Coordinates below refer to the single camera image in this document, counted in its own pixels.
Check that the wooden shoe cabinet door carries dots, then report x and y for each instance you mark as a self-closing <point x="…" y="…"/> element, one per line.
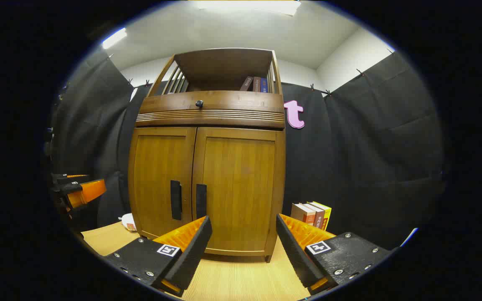
<point x="157" y="167"/>
<point x="241" y="175"/>

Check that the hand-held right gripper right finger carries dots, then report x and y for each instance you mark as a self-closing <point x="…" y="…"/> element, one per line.
<point x="297" y="255"/>

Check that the white soft bag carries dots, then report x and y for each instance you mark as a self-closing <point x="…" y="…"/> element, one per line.
<point x="129" y="221"/>

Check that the reddish brown book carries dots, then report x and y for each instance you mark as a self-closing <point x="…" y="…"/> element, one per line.
<point x="318" y="217"/>

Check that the wooden double-door shoe cabinet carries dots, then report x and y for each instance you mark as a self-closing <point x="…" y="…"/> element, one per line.
<point x="224" y="71"/>

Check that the small ceiling light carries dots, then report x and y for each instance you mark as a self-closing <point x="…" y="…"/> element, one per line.
<point x="114" y="37"/>

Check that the yellow book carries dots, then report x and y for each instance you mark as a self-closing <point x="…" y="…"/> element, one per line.
<point x="326" y="215"/>

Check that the wooden drawer with black knob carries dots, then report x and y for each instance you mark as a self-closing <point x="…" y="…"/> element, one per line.
<point x="232" y="102"/>

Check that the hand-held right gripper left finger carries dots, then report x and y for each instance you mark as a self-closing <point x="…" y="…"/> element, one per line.
<point x="191" y="259"/>

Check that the beige book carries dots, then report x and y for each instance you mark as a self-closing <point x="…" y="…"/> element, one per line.
<point x="300" y="213"/>

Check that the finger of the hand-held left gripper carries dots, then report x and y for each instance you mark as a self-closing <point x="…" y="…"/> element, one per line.
<point x="65" y="179"/>
<point x="88" y="191"/>

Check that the dark red book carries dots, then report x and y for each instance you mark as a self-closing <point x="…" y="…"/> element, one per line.
<point x="257" y="85"/>

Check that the blue book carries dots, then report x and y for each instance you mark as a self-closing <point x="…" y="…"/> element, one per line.
<point x="264" y="85"/>

